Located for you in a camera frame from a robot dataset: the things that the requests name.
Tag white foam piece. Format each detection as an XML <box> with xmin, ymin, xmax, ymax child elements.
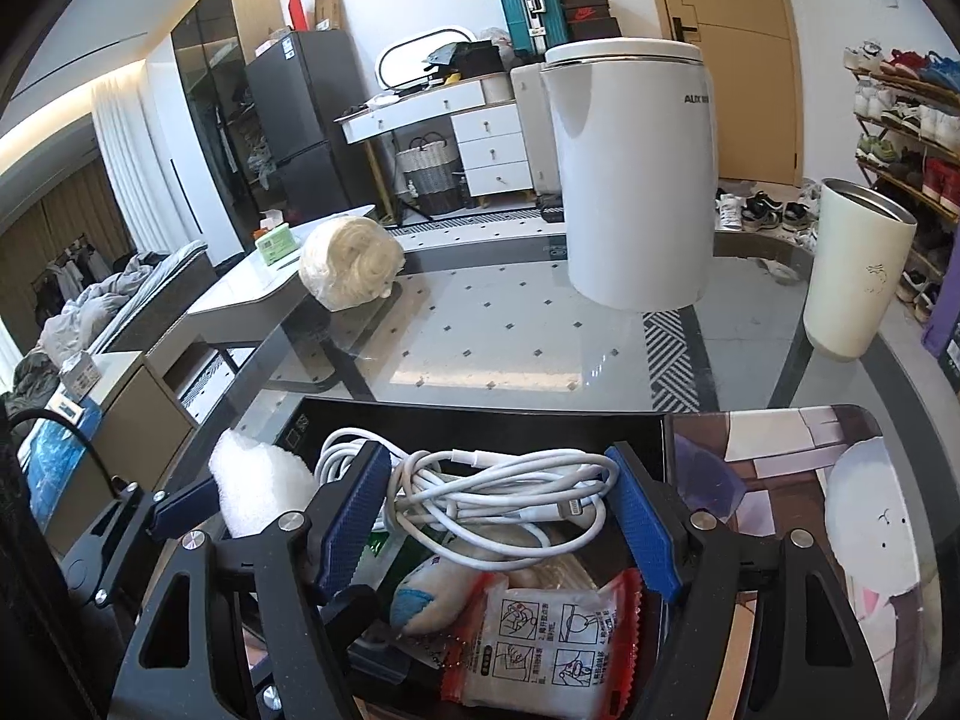
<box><xmin>208</xmin><ymin>429</ymin><xmax>317</xmax><ymax>538</ymax></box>

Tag white charging cable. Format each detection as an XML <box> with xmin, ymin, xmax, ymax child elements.
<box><xmin>312</xmin><ymin>425</ymin><xmax>623</xmax><ymax>571</ymax></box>

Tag white plush toy blue mask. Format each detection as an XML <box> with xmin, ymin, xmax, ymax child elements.
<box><xmin>389</xmin><ymin>557</ymin><xmax>506</xmax><ymax>635</ymax></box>

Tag red-edged white packet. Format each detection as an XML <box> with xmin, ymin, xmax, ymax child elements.
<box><xmin>441</xmin><ymin>567</ymin><xmax>643</xmax><ymax>718</ymax></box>

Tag green medicine sachet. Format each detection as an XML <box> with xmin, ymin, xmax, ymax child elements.
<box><xmin>352</xmin><ymin>532</ymin><xmax>436</xmax><ymax>632</ymax></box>

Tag grey cabinet with drawers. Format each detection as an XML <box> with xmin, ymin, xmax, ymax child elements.
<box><xmin>18</xmin><ymin>351</ymin><xmax>197</xmax><ymax>553</ymax></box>

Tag black cardboard box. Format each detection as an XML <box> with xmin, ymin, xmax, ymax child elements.
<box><xmin>245</xmin><ymin>395</ymin><xmax>669</xmax><ymax>720</ymax></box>

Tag anime print desk mat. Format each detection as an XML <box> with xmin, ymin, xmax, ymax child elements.
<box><xmin>672</xmin><ymin>405</ymin><xmax>924</xmax><ymax>718</ymax></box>

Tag bed with clothes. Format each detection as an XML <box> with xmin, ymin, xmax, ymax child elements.
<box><xmin>2</xmin><ymin>241</ymin><xmax>217</xmax><ymax>392</ymax></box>

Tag white coffee table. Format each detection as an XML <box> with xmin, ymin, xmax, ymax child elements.
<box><xmin>184</xmin><ymin>205</ymin><xmax>374</xmax><ymax>346</ymax></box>

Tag green tissue box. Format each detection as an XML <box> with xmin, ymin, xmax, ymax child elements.
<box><xmin>256</xmin><ymin>223</ymin><xmax>299</xmax><ymax>265</ymax></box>

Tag woven basket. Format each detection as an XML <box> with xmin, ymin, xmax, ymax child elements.
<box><xmin>397</xmin><ymin>132</ymin><xmax>466</xmax><ymax>216</ymax></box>

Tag cream tumbler cup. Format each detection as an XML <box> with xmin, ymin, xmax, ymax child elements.
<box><xmin>802</xmin><ymin>179</ymin><xmax>918</xmax><ymax>361</ymax></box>

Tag purple paper bag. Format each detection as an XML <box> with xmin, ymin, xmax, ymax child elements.
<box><xmin>921</xmin><ymin>236</ymin><xmax>960</xmax><ymax>394</ymax></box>

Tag white dresser desk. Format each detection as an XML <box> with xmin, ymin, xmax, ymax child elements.
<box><xmin>337</xmin><ymin>73</ymin><xmax>534</xmax><ymax>203</ymax></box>

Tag black refrigerator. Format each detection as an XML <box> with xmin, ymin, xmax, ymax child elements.
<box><xmin>245</xmin><ymin>29</ymin><xmax>377</xmax><ymax>224</ymax></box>

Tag oval desk mirror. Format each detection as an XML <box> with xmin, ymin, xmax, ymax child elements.
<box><xmin>376</xmin><ymin>28</ymin><xmax>475</xmax><ymax>91</ymax></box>

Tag white suitcase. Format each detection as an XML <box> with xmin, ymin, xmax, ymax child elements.
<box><xmin>509</xmin><ymin>64</ymin><xmax>562</xmax><ymax>195</ymax></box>

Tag white cylindrical appliance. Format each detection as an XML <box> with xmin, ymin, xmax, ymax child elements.
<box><xmin>542</xmin><ymin>37</ymin><xmax>719</xmax><ymax>312</ymax></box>

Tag dark wardrobe cabinet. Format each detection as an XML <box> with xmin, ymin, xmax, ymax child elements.
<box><xmin>171</xmin><ymin>0</ymin><xmax>286</xmax><ymax>247</ymax></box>

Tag shoe rack with shoes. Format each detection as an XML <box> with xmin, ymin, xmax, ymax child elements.
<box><xmin>843</xmin><ymin>41</ymin><xmax>958</xmax><ymax>323</ymax></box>

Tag stacked shoe boxes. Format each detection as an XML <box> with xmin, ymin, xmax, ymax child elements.
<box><xmin>560</xmin><ymin>0</ymin><xmax>622</xmax><ymax>43</ymax></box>

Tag teal suitcase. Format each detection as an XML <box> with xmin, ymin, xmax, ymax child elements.
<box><xmin>501</xmin><ymin>0</ymin><xmax>568</xmax><ymax>57</ymax></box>

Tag wooden door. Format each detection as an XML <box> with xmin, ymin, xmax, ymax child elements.
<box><xmin>656</xmin><ymin>0</ymin><xmax>804</xmax><ymax>185</ymax></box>

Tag black camera cable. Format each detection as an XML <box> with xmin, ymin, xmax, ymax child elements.
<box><xmin>5</xmin><ymin>406</ymin><xmax>125</xmax><ymax>501</ymax></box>

